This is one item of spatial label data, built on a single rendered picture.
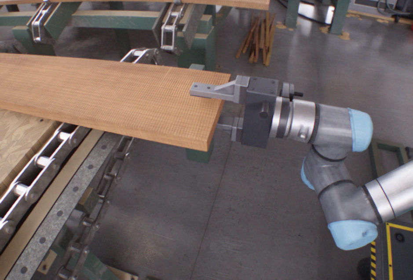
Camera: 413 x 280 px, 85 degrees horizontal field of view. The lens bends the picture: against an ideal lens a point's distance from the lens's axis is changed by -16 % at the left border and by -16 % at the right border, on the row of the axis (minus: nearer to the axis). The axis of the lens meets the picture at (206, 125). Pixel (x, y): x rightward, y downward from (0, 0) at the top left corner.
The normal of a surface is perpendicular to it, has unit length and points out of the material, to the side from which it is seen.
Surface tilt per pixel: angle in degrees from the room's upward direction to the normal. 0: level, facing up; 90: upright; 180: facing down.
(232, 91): 90
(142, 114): 0
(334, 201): 49
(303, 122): 55
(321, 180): 60
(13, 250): 0
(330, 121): 39
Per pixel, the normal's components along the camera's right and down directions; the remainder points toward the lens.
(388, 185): -0.59, -0.60
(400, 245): -0.01, -0.73
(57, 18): 0.96, 0.18
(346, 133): -0.23, 0.22
